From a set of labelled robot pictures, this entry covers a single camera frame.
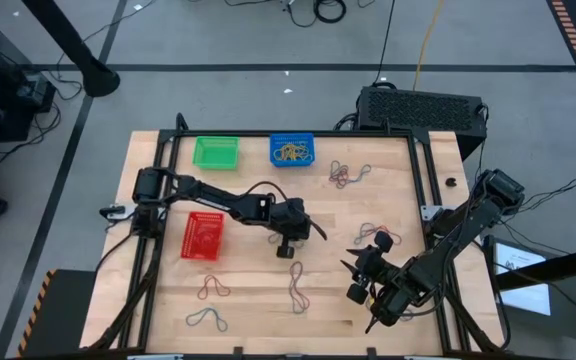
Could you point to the small black knob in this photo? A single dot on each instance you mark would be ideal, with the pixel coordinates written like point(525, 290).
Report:
point(450, 182)

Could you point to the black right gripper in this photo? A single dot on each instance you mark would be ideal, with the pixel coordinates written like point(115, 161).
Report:
point(375, 267)

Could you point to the black table frame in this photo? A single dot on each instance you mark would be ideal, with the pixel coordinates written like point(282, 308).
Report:
point(293, 134)

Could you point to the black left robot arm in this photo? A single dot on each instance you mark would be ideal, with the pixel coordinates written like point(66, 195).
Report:
point(218, 197)

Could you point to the small rubber bands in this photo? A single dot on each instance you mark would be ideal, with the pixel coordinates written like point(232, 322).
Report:
point(293, 158)

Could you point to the blue plastic basket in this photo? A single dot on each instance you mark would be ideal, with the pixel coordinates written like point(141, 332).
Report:
point(274, 161)

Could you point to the yellow rubber band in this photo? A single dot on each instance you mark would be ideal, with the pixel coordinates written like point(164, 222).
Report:
point(285, 155)
point(290, 150)
point(300, 150)
point(295, 156)

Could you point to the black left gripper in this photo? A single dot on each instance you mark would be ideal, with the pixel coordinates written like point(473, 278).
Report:
point(295, 220)

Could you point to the green plastic basket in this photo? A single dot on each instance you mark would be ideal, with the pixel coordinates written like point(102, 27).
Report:
point(215, 152)

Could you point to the black computer case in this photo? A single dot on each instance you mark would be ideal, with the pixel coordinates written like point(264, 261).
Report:
point(418, 112)

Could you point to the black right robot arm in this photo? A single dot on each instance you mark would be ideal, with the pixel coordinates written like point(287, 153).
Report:
point(463, 225)

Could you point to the black pole stand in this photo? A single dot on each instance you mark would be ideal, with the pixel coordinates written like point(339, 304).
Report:
point(99, 80)

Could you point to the black hazard-striped platform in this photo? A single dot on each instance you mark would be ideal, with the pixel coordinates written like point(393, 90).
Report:
point(68, 310)

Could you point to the white screen monitor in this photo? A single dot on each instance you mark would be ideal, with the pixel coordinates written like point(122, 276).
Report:
point(523, 280)

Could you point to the black beam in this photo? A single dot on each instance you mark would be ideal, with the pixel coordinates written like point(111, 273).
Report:
point(558, 265)

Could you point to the silver arm base bracket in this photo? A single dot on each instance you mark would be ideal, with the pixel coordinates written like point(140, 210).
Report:
point(428, 212)
point(118, 212)

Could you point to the red plastic basket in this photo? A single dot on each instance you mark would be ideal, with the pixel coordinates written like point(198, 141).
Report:
point(188, 240)

